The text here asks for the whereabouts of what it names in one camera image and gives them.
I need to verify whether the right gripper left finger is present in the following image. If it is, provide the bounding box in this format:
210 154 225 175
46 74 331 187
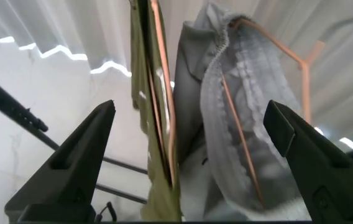
4 99 116 223

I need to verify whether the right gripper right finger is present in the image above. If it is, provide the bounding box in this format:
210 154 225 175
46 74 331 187
263 99 353 223

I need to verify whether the pink clothes hanger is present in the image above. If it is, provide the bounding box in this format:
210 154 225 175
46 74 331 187
221 17 327 210
147 0 178 188

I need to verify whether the green garment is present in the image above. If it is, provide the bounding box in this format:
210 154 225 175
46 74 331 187
129 0 183 222

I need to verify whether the pale grey garment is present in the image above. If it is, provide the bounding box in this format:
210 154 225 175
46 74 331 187
172 2 313 222

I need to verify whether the black clothes rack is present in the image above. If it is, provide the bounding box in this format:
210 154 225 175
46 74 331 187
0 67 353 205

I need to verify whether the white curtain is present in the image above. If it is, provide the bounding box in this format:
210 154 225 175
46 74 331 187
0 0 353 147

